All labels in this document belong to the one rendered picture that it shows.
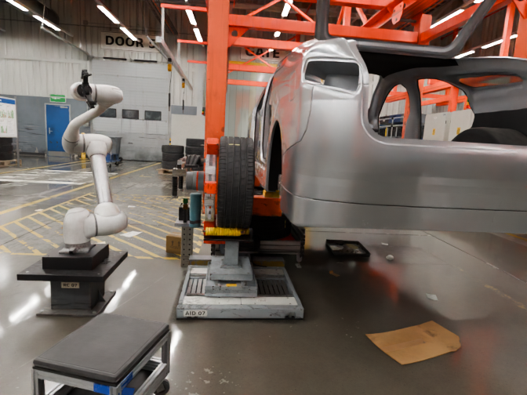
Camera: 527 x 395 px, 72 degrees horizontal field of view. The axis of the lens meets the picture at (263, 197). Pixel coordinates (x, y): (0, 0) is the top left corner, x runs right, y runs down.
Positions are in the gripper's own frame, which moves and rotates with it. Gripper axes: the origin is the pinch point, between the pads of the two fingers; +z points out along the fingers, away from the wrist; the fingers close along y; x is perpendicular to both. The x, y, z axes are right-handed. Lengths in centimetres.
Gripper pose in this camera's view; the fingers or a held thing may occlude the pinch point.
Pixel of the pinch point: (91, 88)
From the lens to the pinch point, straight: 215.2
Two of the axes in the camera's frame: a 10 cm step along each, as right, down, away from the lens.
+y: 0.9, 9.5, 2.8
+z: 5.8, 1.8, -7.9
